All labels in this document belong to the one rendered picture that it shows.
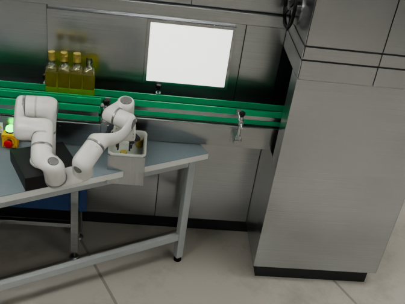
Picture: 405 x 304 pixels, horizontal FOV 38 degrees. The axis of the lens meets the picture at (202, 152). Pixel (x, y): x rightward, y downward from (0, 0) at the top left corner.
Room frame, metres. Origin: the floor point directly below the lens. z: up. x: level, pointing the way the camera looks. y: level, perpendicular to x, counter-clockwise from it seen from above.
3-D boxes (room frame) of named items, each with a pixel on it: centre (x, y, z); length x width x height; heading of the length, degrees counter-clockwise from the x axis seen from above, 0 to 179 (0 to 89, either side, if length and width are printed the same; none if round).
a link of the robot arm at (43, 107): (2.10, 0.69, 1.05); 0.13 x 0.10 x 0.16; 104
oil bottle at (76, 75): (2.50, 0.65, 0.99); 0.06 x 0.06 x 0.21; 7
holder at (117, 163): (2.34, 0.36, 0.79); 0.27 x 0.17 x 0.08; 7
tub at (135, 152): (2.31, 0.35, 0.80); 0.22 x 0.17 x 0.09; 7
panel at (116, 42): (2.67, 0.37, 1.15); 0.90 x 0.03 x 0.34; 97
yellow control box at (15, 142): (2.27, 0.90, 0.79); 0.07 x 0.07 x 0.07; 7
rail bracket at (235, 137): (2.48, -0.16, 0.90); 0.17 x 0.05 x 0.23; 7
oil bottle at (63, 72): (2.49, 0.70, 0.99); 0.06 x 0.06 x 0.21; 8
